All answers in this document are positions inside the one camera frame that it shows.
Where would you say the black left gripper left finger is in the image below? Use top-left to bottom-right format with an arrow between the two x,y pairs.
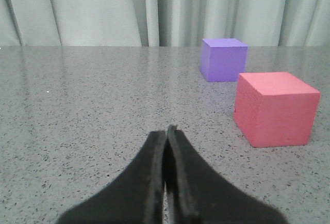
57,131 -> 166,223

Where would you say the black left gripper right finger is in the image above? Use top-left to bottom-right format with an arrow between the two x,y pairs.
167,125 -> 287,223

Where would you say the pink foam cube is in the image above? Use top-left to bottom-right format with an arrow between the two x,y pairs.
233,72 -> 321,148

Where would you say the purple foam cube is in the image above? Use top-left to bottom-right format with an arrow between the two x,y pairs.
200,38 -> 248,82

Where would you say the grey-green curtain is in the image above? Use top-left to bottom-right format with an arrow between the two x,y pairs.
1,0 -> 329,46

